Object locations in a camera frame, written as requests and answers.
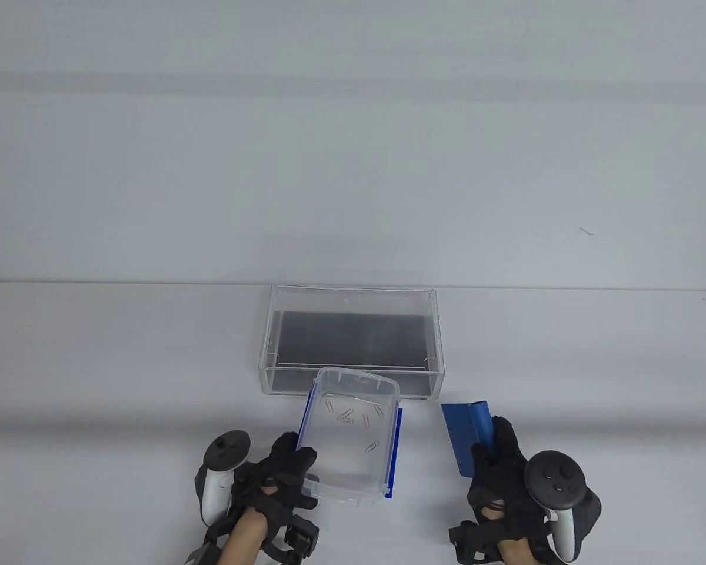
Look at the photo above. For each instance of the person's right hand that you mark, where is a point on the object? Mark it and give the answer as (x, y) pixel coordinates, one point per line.
(503, 479)

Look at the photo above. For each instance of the person's left hand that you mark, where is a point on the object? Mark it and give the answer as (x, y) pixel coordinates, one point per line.
(273, 479)

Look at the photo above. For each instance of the person's right thumb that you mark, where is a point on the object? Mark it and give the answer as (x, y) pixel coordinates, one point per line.
(481, 460)

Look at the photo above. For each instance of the person's left thumb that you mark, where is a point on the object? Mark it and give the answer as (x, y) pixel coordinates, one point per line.
(299, 454)

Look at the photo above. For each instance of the blue scraper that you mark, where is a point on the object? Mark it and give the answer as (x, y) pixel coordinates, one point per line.
(465, 438)

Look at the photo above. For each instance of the clear container with blue latches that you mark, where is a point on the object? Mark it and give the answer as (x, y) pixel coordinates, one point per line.
(353, 465)

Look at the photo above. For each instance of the person's right forearm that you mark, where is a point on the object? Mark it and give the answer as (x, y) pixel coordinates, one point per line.
(516, 553)

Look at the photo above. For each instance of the person's left forearm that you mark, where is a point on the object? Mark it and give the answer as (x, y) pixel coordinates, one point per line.
(244, 538)

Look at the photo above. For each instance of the white and black left controller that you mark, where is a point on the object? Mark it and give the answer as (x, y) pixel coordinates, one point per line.
(220, 471)

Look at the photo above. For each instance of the white and black controller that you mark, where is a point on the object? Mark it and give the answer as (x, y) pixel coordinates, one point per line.
(220, 471)
(556, 494)

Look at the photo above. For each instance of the white and black right controller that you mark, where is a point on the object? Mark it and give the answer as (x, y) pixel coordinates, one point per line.
(556, 494)

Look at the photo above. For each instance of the clear acrylic box black base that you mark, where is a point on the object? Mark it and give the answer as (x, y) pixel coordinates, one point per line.
(353, 332)

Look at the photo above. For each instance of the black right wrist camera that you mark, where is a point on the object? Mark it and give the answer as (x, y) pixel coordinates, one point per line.
(469, 540)

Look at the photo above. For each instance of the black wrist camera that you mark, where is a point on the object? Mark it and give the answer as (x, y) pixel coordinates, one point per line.
(469, 540)
(302, 537)

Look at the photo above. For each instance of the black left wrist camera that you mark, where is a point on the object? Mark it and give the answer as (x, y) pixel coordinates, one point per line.
(302, 537)

